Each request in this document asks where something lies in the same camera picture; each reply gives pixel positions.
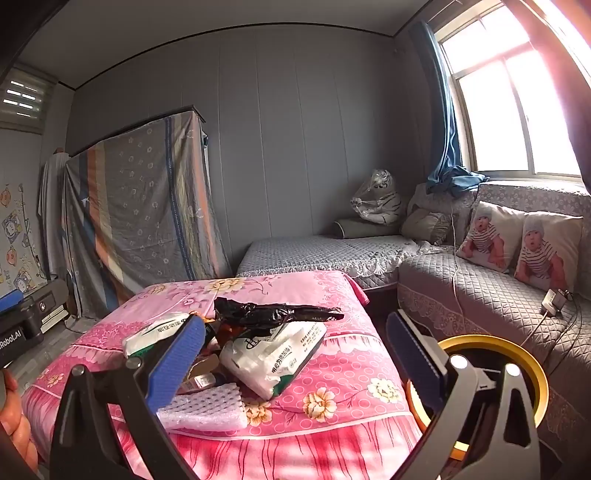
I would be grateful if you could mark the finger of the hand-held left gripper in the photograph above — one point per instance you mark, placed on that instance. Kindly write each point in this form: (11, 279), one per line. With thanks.
(9, 302)

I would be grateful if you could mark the black plastic bag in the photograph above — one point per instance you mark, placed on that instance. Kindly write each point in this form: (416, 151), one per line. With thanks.
(268, 314)

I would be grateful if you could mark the person's left hand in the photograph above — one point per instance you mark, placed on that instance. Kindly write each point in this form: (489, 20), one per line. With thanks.
(16, 424)

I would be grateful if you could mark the blue curtain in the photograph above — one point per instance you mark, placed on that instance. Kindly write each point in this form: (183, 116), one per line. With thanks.
(443, 115)

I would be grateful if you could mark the striped cloth covered wardrobe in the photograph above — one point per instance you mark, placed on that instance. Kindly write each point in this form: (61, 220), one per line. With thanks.
(138, 207)

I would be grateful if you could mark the white foam sheet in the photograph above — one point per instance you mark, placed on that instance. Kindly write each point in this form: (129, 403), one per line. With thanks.
(207, 408)

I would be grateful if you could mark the white power strip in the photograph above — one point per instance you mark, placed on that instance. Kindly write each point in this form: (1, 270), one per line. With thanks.
(554, 302)

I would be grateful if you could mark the baby print pillow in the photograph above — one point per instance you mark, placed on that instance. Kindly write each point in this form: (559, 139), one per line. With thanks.
(545, 254)
(489, 235)

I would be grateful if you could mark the cartoon wall stickers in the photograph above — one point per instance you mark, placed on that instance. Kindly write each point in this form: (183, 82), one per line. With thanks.
(14, 235)

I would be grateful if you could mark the gray quilted sofa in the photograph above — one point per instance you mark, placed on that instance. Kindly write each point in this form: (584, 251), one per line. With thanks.
(485, 295)

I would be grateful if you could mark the white flat panel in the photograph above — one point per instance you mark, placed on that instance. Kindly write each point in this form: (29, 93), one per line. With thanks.
(55, 321)

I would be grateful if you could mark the pink curtain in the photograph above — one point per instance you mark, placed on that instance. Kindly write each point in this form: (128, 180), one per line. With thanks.
(577, 92)

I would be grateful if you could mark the gray quilted cushion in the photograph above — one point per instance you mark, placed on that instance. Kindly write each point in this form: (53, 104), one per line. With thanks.
(438, 196)

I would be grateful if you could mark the gray window blind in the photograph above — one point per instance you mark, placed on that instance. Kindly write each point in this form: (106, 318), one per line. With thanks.
(23, 97)

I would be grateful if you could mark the large white tissue packet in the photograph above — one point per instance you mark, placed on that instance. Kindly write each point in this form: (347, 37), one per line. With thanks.
(263, 364)

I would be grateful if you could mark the flat dark gray pillow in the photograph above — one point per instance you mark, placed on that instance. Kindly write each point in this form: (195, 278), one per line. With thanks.
(364, 228)

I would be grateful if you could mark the tiger plush toy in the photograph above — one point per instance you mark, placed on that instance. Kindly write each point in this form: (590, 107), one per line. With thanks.
(381, 198)

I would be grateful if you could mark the gray satin cushion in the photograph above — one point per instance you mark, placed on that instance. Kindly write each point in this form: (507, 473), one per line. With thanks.
(425, 226)

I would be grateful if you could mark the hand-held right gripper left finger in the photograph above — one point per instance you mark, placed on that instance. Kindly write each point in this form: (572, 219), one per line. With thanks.
(178, 360)

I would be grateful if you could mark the small white tissue packet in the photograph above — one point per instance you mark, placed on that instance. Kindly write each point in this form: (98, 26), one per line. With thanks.
(147, 334)

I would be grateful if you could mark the window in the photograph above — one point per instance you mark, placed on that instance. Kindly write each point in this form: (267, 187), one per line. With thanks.
(498, 115)

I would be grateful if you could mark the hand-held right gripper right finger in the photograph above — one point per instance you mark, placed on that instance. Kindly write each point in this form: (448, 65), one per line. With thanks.
(413, 357)

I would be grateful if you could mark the yellow trash bin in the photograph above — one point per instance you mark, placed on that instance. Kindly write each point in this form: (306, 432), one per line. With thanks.
(531, 364)

